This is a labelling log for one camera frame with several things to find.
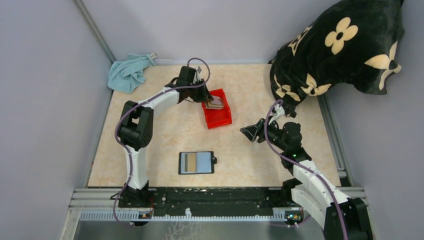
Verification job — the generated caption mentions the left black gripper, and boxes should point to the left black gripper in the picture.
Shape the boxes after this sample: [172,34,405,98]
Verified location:
[187,78,214,103]

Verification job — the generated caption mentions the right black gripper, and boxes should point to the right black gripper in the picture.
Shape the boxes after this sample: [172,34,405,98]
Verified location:
[240,115,288,152]

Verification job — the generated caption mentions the silver VIP card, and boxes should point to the silver VIP card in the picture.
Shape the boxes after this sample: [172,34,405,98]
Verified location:
[208,95,224,108]

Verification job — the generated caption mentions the red plastic bin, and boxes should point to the red plastic bin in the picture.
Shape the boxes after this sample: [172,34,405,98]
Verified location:
[201,88,233,129]

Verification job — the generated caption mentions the black leather card holder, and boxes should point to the black leather card holder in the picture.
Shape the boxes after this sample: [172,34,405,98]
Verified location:
[178,151,218,175]

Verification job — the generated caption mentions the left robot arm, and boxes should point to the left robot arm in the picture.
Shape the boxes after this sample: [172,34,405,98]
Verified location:
[115,65,212,208]

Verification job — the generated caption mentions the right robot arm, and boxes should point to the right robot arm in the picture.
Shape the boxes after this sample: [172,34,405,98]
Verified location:
[240,118,374,240]

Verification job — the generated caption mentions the stack of credit cards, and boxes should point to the stack of credit cards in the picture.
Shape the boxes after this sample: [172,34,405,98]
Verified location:
[205,98,225,110]

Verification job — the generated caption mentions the light blue cloth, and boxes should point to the light blue cloth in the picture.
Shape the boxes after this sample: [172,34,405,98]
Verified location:
[107,52,157,94]

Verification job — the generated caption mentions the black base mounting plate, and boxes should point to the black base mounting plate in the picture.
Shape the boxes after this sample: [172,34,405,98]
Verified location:
[118,187,300,217]

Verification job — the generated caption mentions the black floral blanket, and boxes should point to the black floral blanket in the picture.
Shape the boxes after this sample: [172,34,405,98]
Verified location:
[269,0,405,107]

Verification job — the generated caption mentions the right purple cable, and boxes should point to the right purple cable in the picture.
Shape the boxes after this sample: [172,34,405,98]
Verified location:
[263,99,349,240]

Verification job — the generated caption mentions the purple cable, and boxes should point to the purple cable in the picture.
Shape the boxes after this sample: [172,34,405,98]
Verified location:
[112,57,212,228]
[263,99,349,240]

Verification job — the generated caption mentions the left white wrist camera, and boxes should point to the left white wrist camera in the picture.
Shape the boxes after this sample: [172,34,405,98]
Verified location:
[196,66,202,81]

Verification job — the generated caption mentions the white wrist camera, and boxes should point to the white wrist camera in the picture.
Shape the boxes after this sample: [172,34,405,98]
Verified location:
[196,66,202,81]
[268,104,286,125]

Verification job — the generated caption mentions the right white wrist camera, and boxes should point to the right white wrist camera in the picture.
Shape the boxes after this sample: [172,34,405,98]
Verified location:
[268,104,286,125]

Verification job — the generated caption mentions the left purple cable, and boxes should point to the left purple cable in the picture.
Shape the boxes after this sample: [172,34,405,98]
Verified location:
[112,57,212,228]

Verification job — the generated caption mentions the aluminium front rail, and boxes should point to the aluminium front rail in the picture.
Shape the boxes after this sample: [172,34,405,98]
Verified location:
[68,187,370,222]

